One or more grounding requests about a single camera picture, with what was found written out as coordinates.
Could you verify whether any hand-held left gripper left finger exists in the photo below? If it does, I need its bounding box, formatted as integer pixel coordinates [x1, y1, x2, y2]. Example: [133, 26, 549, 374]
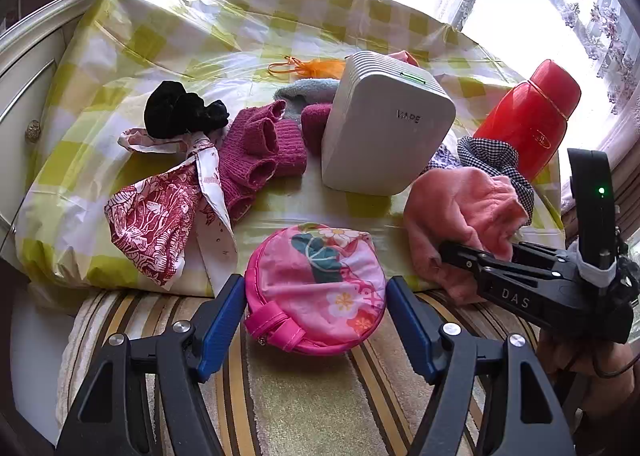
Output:
[55, 273, 248, 456]

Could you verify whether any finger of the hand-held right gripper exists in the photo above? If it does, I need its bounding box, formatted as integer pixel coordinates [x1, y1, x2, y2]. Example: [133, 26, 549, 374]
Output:
[502, 240, 577, 282]
[439, 241, 507, 284]

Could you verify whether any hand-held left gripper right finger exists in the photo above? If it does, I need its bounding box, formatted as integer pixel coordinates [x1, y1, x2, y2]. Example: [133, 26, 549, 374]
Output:
[385, 275, 576, 456]

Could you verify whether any pink fleece cloth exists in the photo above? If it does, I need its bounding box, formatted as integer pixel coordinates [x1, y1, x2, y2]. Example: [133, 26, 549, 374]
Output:
[403, 167, 530, 306]

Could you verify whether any pink floral round pouch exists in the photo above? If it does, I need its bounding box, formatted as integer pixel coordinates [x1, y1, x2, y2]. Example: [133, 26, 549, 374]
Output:
[243, 223, 387, 356]

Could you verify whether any black white gingham scrunchie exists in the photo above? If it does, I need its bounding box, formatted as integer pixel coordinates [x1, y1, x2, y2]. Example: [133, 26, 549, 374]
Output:
[420, 135, 536, 227]

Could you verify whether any magenta knitted glove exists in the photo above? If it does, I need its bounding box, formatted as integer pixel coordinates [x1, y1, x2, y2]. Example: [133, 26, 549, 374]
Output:
[218, 103, 307, 222]
[300, 104, 335, 154]

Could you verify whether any person's right forearm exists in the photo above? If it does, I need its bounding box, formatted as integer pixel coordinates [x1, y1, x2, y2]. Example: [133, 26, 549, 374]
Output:
[570, 356, 640, 437]

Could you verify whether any person's right hand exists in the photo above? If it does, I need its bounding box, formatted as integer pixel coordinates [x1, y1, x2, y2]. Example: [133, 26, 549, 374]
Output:
[537, 326, 621, 379]

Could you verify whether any mauve drape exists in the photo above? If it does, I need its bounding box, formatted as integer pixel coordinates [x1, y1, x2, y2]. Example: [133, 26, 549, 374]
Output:
[607, 156, 640, 247]

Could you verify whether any striped seat cushion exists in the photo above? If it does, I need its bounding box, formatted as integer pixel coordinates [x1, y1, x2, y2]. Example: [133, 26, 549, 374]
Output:
[55, 286, 551, 456]

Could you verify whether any red white printed cloth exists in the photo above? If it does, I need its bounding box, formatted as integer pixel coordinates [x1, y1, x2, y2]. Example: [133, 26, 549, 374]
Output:
[104, 129, 240, 289]

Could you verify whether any red thermos bottle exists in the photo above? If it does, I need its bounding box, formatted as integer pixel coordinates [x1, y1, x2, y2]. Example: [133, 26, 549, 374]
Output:
[472, 59, 582, 183]

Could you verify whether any white ribbed electric device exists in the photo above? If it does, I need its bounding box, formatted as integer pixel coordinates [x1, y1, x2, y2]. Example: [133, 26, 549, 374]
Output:
[321, 51, 457, 196]

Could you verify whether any pink crumpled cloth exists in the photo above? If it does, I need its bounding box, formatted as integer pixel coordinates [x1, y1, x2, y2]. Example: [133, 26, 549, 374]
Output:
[387, 50, 421, 68]

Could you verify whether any black velvet scrunchie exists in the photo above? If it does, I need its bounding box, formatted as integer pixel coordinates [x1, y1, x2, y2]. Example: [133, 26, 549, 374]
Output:
[144, 81, 231, 139]

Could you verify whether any grey fuzzy sock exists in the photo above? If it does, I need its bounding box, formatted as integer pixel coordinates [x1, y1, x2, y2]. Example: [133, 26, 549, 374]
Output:
[273, 78, 342, 124]

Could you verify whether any orange mesh pouch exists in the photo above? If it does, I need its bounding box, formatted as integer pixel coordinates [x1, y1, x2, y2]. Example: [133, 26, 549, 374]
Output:
[267, 55, 347, 85]

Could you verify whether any white floral lace curtain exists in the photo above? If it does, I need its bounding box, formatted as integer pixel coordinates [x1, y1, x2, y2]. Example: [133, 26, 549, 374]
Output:
[435, 0, 640, 217]

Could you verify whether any yellow white checked tablecloth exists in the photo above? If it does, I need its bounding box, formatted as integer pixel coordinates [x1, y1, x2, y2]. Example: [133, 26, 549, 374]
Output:
[15, 0, 566, 297]

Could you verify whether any black cable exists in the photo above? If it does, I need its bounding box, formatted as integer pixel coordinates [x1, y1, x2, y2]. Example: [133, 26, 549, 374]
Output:
[562, 341, 638, 380]

